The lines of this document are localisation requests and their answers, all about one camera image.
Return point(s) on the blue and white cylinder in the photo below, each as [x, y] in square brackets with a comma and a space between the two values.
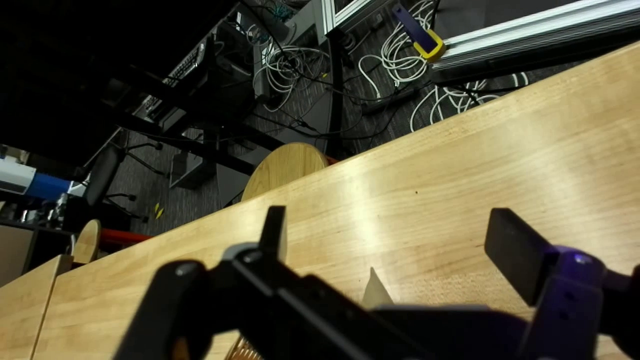
[31, 182]

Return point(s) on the aluminium frame rail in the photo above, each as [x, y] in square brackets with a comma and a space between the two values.
[533, 37]

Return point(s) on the brown paper sheet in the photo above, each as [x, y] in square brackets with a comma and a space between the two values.
[374, 293]

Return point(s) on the yellow and blue clamp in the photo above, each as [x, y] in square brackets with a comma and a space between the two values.
[427, 41]

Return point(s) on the round wooden stool seat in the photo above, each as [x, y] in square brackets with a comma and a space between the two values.
[286, 171]

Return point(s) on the red metal stool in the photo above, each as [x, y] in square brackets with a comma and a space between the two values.
[86, 240]

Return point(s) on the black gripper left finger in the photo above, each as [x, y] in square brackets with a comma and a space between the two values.
[273, 233]

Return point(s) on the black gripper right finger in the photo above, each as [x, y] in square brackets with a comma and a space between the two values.
[526, 261]

